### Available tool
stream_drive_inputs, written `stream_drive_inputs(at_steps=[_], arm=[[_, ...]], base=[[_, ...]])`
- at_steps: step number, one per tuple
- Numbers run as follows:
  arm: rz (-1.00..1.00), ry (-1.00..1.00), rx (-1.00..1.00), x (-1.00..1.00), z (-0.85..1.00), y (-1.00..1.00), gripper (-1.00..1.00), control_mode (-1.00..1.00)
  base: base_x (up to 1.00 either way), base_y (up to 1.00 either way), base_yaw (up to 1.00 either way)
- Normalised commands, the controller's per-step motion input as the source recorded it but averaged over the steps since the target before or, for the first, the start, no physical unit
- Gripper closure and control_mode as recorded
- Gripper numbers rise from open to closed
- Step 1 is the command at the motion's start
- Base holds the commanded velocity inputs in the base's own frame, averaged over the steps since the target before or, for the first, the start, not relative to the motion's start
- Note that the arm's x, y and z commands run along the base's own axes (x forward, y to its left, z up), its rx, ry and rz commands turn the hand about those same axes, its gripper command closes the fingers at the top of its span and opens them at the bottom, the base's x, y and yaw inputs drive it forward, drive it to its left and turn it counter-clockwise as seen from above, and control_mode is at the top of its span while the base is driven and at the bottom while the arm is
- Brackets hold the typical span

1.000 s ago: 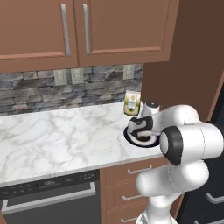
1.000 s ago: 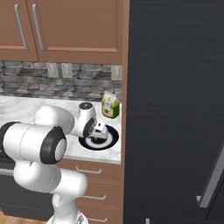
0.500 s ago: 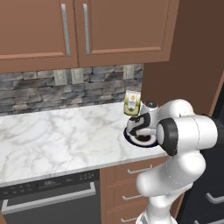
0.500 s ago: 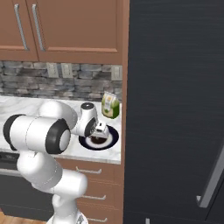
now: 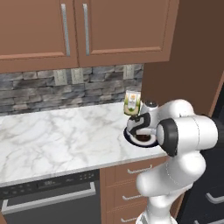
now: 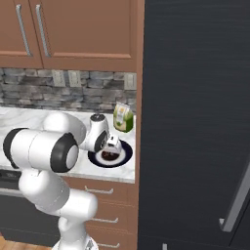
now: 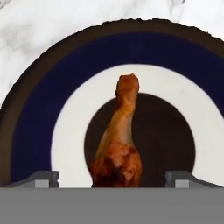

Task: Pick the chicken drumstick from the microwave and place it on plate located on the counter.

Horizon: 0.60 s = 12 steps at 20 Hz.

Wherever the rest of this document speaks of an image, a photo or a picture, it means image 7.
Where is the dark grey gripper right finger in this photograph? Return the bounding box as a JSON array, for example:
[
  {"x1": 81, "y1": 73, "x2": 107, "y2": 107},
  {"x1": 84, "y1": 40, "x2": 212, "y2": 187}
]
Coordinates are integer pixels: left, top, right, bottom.
[{"x1": 164, "y1": 170, "x2": 224, "y2": 189}]

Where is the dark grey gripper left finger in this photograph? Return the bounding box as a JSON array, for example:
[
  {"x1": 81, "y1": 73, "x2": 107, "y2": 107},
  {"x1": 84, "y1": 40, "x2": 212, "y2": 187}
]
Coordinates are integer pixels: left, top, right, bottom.
[{"x1": 2, "y1": 170, "x2": 60, "y2": 189}]

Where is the brown chicken drumstick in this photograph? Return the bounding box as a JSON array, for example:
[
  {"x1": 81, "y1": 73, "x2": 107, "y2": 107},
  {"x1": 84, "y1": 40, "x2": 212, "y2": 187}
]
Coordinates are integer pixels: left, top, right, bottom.
[{"x1": 88, "y1": 73, "x2": 144, "y2": 188}]

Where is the blue and white ringed plate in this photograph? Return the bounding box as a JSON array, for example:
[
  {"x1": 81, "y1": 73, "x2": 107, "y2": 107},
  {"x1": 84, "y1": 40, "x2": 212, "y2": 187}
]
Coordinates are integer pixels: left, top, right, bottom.
[{"x1": 0, "y1": 17, "x2": 224, "y2": 188}]

